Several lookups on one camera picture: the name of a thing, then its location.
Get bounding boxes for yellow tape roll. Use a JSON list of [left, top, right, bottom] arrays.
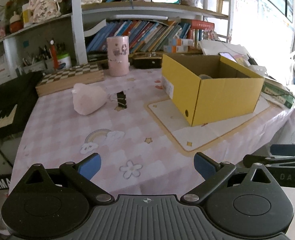
[[199, 74, 212, 80]]

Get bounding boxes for pink checkered table mat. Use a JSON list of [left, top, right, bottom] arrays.
[[11, 70, 295, 195]]

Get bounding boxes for pink plush toy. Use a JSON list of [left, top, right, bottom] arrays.
[[71, 83, 108, 115]]

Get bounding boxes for black binder clip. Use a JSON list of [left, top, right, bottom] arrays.
[[116, 91, 127, 109]]

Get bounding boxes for yellow cardboard box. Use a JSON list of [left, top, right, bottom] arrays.
[[162, 54, 265, 126]]

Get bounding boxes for wooden chess board box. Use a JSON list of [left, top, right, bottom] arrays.
[[36, 63, 105, 96]]

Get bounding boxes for black electronic keyboard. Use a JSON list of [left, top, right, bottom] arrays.
[[0, 71, 43, 139]]

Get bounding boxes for smartphone on papers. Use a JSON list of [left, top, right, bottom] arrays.
[[219, 52, 237, 63]]

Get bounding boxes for white green lidded jar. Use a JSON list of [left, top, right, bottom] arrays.
[[57, 53, 72, 70]]

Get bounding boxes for white pen holder box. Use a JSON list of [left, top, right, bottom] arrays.
[[23, 61, 46, 73]]

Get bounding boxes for red orange bottle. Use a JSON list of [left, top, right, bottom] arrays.
[[50, 40, 59, 70]]

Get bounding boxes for black glasses case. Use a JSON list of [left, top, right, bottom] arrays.
[[132, 53, 162, 69]]

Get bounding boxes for pink cylindrical container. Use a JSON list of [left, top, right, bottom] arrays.
[[107, 36, 130, 77]]

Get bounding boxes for orange white medicine box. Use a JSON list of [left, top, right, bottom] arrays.
[[163, 38, 194, 53]]

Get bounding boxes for white bookshelf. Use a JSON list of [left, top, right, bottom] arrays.
[[0, 0, 233, 66]]

